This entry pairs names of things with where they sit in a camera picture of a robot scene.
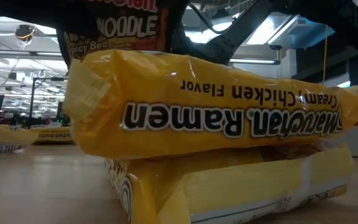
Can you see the black pole stand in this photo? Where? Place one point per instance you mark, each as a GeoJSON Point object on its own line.
{"type": "Point", "coordinates": [32, 99]}

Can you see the black Maruchan noodle pack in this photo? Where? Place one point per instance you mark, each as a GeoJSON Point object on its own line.
{"type": "Point", "coordinates": [129, 28]}

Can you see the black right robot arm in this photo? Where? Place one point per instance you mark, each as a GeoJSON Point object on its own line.
{"type": "Point", "coordinates": [250, 18]}

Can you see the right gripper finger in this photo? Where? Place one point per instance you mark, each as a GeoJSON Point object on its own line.
{"type": "Point", "coordinates": [183, 40]}

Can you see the ceiling light strip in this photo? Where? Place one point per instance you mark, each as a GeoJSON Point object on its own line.
{"type": "Point", "coordinates": [45, 53]}
{"type": "Point", "coordinates": [253, 61]}

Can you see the yellow Maruchan ramen pack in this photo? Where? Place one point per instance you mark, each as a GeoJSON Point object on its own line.
{"type": "Point", "coordinates": [5, 137]}
{"type": "Point", "coordinates": [197, 130]}
{"type": "Point", "coordinates": [53, 135]}
{"type": "Point", "coordinates": [244, 193]}

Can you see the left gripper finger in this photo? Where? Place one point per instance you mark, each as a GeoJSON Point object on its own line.
{"type": "Point", "coordinates": [76, 17]}

